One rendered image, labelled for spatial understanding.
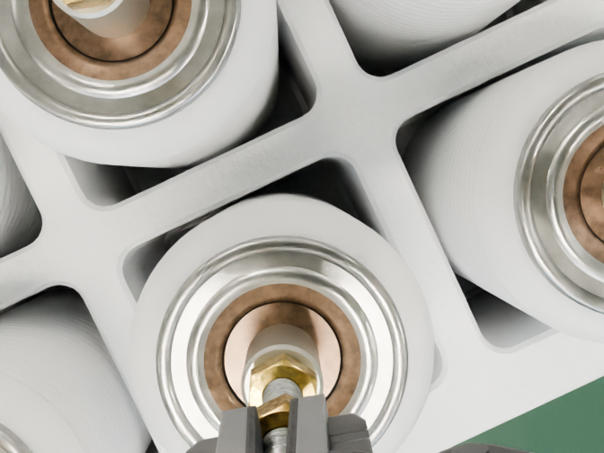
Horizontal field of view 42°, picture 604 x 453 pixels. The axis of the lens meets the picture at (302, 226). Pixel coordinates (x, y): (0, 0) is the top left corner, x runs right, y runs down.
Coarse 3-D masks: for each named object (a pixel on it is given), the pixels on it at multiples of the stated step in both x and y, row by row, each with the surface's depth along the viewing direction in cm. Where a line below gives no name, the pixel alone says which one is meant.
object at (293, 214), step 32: (288, 192) 36; (224, 224) 24; (256, 224) 24; (288, 224) 24; (320, 224) 24; (352, 224) 24; (192, 256) 24; (352, 256) 24; (384, 256) 24; (160, 288) 24; (416, 288) 25; (160, 320) 24; (416, 320) 24; (416, 352) 24; (416, 384) 24; (160, 416) 24; (416, 416) 25; (384, 448) 24
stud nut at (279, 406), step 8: (272, 400) 17; (280, 400) 16; (288, 400) 16; (264, 408) 16; (272, 408) 16; (280, 408) 16; (288, 408) 16; (264, 416) 16; (272, 416) 16; (280, 416) 16; (288, 416) 16; (264, 424) 16; (272, 424) 16; (280, 424) 16; (288, 424) 16; (264, 432) 16
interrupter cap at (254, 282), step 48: (288, 240) 23; (192, 288) 23; (240, 288) 23; (288, 288) 24; (336, 288) 23; (384, 288) 24; (192, 336) 23; (240, 336) 24; (336, 336) 24; (384, 336) 24; (192, 384) 24; (240, 384) 24; (336, 384) 24; (384, 384) 24; (192, 432) 24; (384, 432) 24
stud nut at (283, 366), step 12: (276, 360) 20; (288, 360) 20; (252, 372) 20; (264, 372) 20; (276, 372) 20; (288, 372) 20; (300, 372) 20; (312, 372) 20; (252, 384) 20; (264, 384) 20; (300, 384) 20; (312, 384) 20; (252, 396) 20
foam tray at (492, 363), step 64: (320, 0) 30; (576, 0) 30; (320, 64) 30; (448, 64) 30; (512, 64) 31; (0, 128) 30; (320, 128) 31; (384, 128) 31; (64, 192) 30; (128, 192) 39; (192, 192) 31; (256, 192) 42; (320, 192) 42; (384, 192) 31; (64, 256) 31; (128, 256) 32; (128, 320) 31; (448, 320) 31; (512, 320) 35; (128, 384) 31; (448, 384) 31; (512, 384) 31; (576, 384) 31; (448, 448) 32
